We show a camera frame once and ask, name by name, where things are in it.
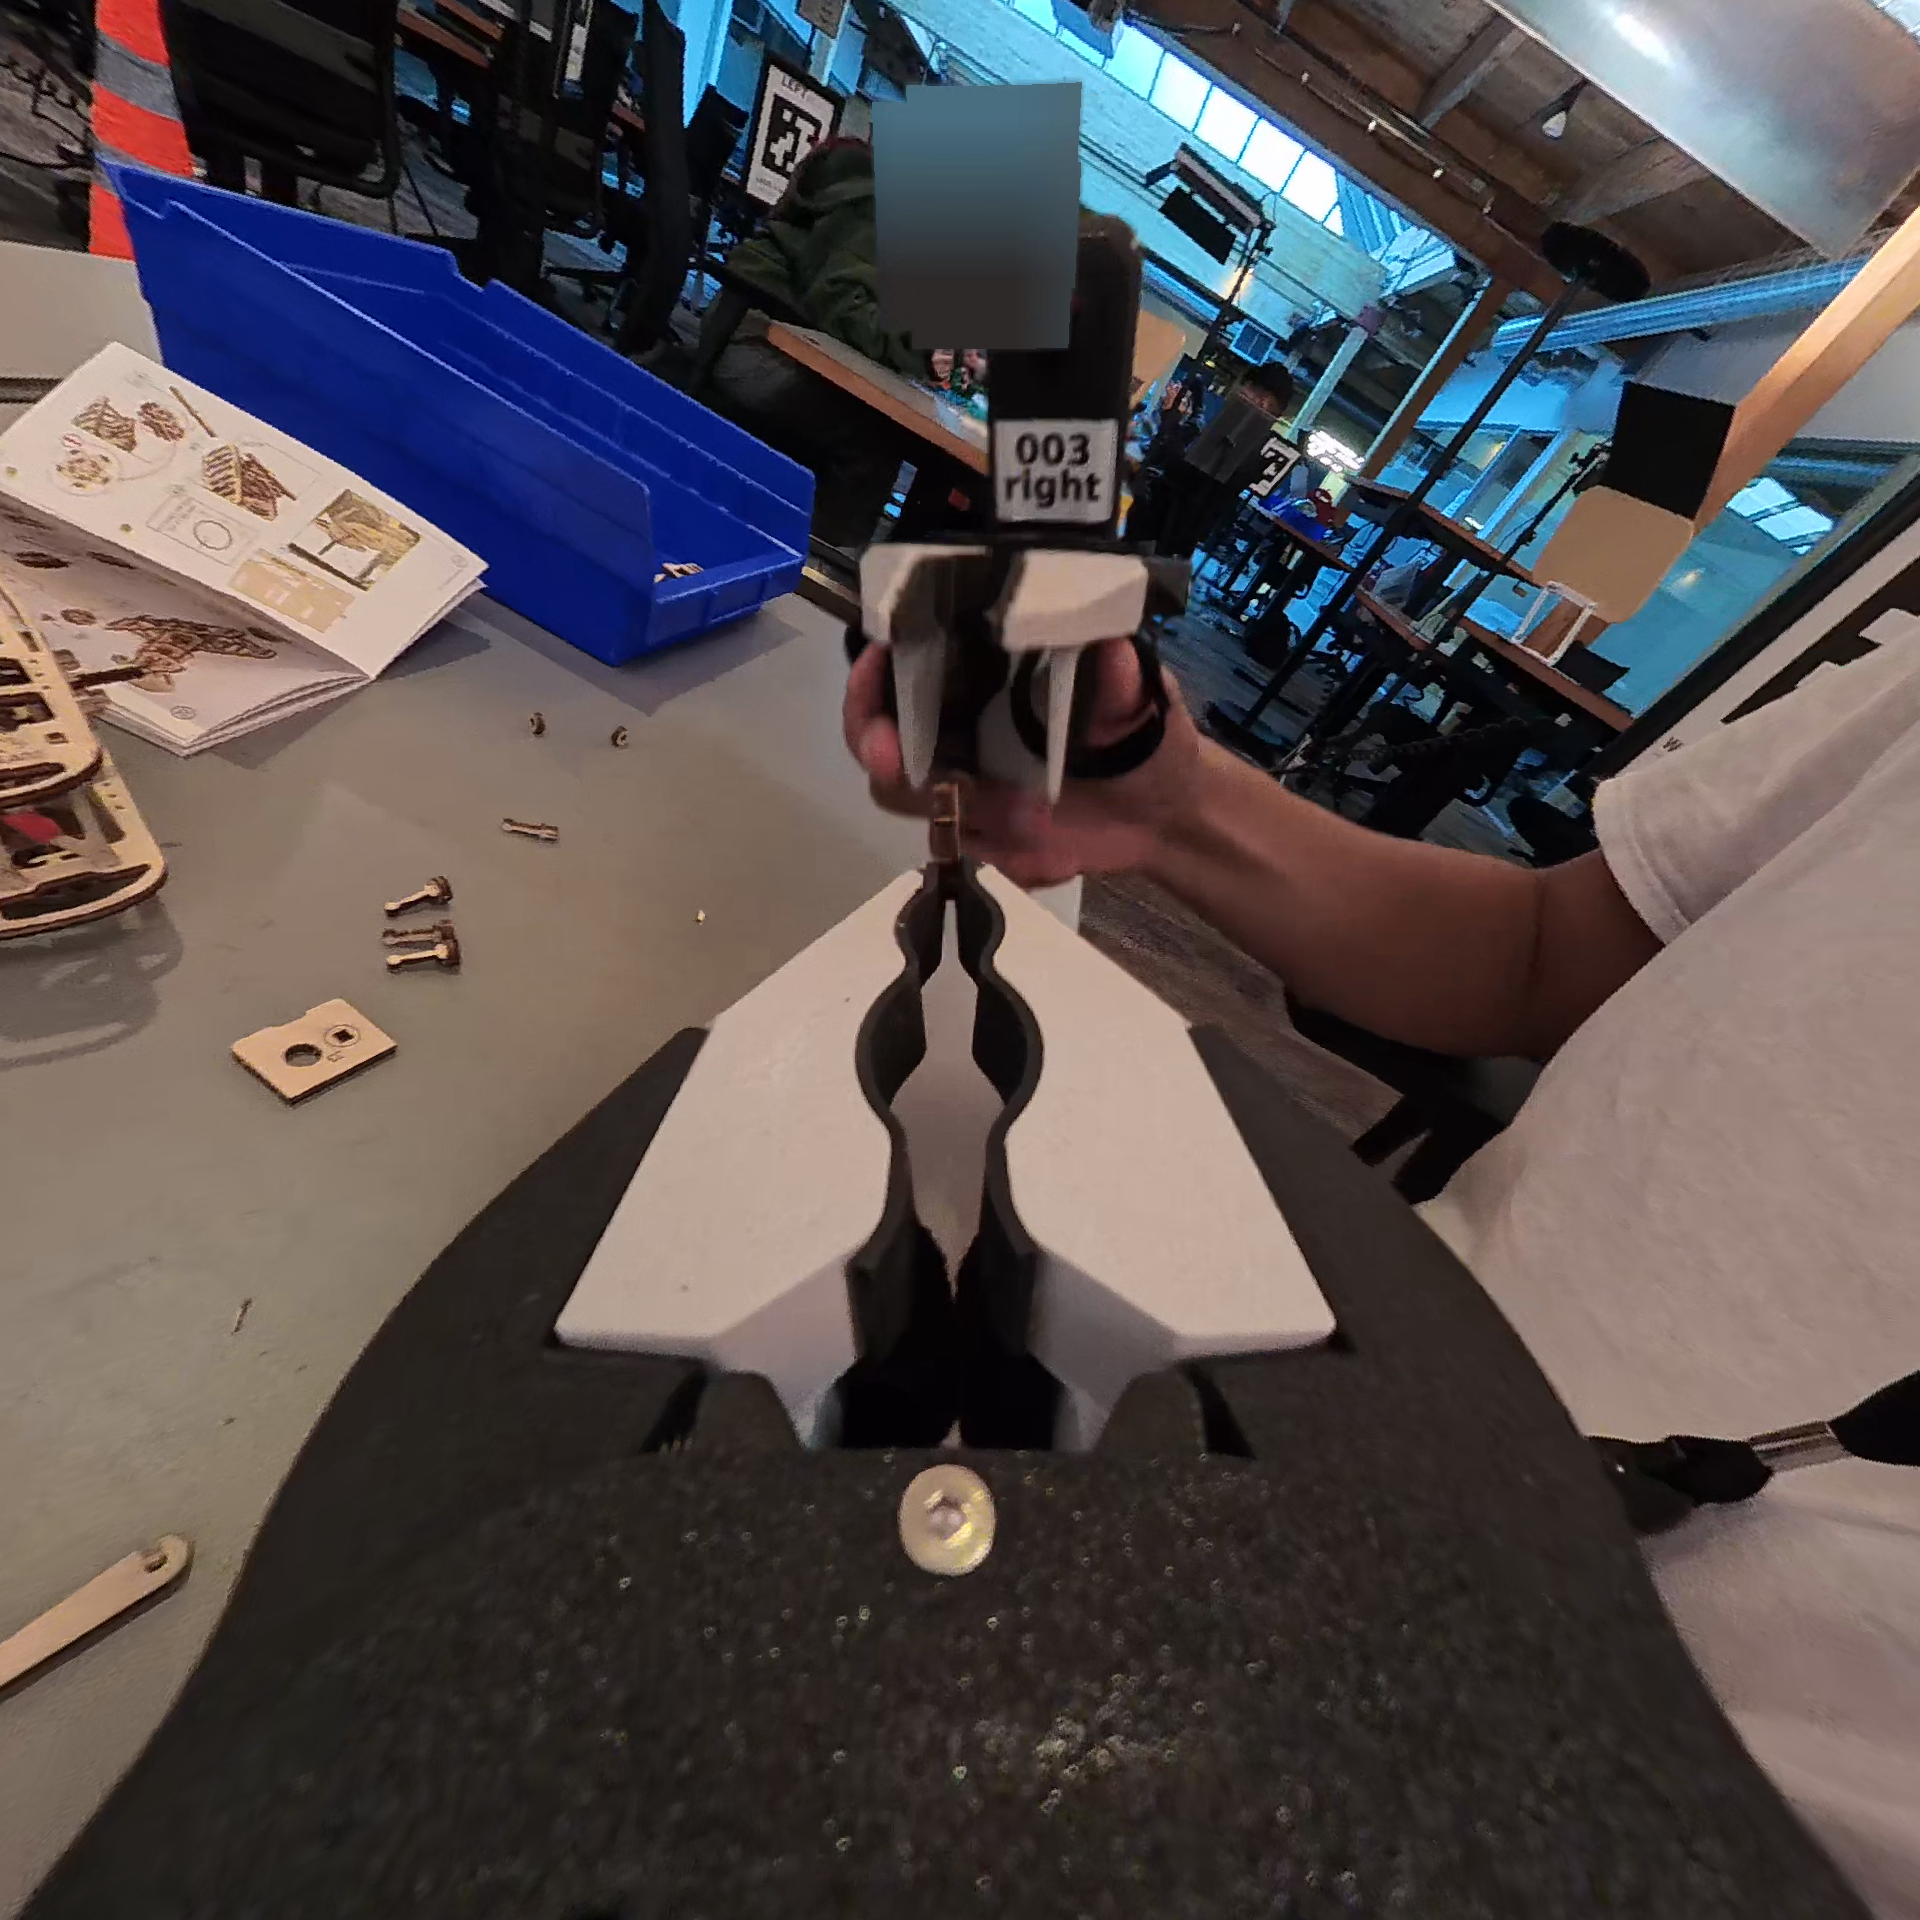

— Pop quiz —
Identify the black cable plug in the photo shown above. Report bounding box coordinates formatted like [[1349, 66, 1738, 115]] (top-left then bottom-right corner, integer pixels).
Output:
[[1591, 1371, 1920, 1536]]

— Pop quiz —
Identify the wooden biplane model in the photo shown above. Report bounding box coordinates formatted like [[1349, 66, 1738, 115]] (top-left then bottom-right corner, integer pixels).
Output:
[[0, 570, 170, 945]]

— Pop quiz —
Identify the person's right hand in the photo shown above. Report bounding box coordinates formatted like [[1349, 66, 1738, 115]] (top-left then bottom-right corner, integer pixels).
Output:
[[839, 648, 1220, 889]]

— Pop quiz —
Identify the wooden chair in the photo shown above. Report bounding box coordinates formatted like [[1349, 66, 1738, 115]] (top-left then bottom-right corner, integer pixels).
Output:
[[1515, 483, 1701, 664]]

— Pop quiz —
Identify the grey desk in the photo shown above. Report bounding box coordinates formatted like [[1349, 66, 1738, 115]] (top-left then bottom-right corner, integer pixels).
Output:
[[0, 240, 1088, 1892]]

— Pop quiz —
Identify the person's white shirt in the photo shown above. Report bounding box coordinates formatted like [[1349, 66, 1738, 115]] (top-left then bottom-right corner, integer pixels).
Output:
[[1411, 570, 1920, 1920]]

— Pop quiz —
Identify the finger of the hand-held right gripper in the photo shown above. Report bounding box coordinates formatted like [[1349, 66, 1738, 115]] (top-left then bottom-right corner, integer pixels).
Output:
[[997, 556, 1152, 801], [865, 539, 994, 793]]

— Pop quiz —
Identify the long wooden strip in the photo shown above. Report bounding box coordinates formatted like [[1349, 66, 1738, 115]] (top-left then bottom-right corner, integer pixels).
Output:
[[0, 1534, 195, 1694]]

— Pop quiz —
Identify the rectangular wooden plate with holes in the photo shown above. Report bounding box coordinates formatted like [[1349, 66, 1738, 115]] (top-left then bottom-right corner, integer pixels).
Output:
[[231, 1000, 401, 1107]]

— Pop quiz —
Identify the instruction booklet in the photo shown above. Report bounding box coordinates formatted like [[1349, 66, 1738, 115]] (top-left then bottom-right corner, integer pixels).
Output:
[[0, 344, 491, 757]]

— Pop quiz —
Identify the wooden table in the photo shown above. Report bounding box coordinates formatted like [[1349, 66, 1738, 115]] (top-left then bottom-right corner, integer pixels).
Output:
[[769, 321, 994, 470]]

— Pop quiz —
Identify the marker tag sign board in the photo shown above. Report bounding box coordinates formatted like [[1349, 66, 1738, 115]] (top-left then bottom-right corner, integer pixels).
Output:
[[744, 59, 844, 206]]

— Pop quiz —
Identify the orange striped cone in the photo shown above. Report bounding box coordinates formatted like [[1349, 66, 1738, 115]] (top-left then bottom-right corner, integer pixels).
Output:
[[87, 0, 202, 261]]

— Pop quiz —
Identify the person's right forearm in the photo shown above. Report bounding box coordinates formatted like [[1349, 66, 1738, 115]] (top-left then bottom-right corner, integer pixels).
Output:
[[1192, 736, 1666, 1058]]

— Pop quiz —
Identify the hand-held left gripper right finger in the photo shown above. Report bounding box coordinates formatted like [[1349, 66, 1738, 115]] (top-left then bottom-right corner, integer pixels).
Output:
[[959, 861, 1338, 1450]]

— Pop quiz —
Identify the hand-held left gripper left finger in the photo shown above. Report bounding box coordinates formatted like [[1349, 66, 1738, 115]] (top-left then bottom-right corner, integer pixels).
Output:
[[556, 870, 960, 1450]]

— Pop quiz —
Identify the black office chair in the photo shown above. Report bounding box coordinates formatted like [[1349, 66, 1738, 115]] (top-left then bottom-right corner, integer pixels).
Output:
[[159, 0, 409, 201]]

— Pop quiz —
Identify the studio light panel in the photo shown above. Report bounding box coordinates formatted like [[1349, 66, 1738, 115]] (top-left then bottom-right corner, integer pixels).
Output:
[[1144, 142, 1280, 267]]

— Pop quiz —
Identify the blue plastic bin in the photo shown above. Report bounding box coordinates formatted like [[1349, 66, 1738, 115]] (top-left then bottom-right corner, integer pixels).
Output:
[[113, 162, 819, 670]]

